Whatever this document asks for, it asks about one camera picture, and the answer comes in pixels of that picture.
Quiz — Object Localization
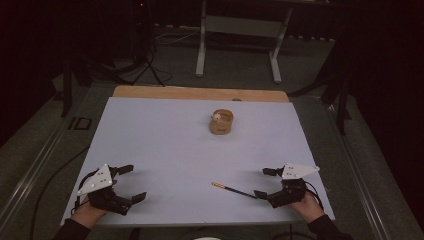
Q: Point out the black rectangular floor frame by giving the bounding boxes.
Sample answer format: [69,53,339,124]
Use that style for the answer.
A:
[68,116,93,131]

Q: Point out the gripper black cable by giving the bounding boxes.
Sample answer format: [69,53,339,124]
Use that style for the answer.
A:
[73,169,100,214]
[303,180,325,212]

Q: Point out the white table mat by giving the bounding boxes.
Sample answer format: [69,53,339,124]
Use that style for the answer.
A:
[60,96,336,226]

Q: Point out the black tripod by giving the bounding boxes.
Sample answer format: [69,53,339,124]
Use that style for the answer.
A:
[128,0,167,88]

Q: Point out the metal floor rail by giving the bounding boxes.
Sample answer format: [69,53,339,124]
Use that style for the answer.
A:
[324,103,393,240]
[0,113,73,228]

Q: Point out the black stand leg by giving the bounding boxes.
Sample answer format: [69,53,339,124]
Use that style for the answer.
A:
[321,76,353,136]

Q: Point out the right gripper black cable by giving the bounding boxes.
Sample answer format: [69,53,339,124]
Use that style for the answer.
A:
[303,180,325,212]

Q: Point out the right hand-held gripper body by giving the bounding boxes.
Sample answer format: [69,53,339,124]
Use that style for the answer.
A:
[266,163,321,210]

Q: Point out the black pencil with orange end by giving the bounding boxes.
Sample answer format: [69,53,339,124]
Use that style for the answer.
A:
[211,181,260,200]

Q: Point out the black floor cable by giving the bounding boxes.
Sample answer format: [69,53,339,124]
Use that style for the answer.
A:
[29,145,90,240]

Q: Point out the person's right hand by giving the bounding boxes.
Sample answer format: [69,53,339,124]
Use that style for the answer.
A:
[289,190,326,224]

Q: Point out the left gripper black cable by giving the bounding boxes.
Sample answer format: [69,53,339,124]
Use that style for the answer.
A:
[73,169,100,214]

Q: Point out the white metal stand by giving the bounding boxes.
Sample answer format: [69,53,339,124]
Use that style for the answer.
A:
[195,0,294,85]

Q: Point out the wooden table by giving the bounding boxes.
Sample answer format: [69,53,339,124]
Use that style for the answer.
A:
[111,85,290,103]

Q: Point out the round wooden cup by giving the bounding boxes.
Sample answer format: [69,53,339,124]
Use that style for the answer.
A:
[208,108,235,136]

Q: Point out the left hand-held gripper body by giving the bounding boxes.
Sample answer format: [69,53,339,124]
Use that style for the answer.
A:
[76,163,133,216]

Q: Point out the person's left hand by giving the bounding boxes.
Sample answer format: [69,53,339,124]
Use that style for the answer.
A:
[71,179,118,230]

